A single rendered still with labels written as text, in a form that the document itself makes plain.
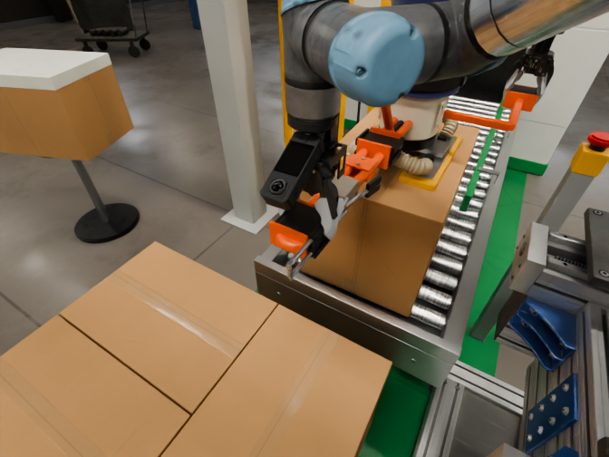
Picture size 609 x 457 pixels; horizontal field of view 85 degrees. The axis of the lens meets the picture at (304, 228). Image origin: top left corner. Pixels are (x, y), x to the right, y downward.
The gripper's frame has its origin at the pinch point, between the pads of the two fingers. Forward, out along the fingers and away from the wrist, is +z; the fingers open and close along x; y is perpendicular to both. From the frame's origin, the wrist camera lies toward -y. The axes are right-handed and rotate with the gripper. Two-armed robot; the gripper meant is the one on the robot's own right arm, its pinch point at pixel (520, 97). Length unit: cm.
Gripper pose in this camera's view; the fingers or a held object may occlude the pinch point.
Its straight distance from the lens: 132.8
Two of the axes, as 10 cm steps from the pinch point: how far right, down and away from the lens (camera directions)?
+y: -5.2, 5.7, -6.4
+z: 0.0, 7.5, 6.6
